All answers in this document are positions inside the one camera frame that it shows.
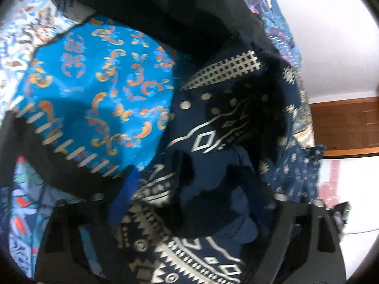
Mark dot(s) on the black garment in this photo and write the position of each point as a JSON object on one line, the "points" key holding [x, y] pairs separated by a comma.
{"points": [[198, 28]]}

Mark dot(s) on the patchwork bed quilt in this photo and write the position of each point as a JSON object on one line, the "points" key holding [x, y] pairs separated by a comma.
{"points": [[152, 141]]}

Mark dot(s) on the brown wooden door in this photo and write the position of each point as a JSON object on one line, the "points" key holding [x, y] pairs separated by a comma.
{"points": [[348, 128]]}

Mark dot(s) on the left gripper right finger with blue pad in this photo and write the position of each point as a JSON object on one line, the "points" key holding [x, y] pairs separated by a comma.
{"points": [[303, 247]]}

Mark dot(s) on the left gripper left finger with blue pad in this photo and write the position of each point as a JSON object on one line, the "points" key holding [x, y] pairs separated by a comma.
{"points": [[79, 245]]}

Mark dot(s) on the navy patterned hoodie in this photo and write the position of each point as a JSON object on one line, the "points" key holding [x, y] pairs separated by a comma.
{"points": [[212, 144]]}

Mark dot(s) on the white wardrobe with hearts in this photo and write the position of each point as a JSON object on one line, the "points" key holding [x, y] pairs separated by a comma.
{"points": [[353, 180]]}

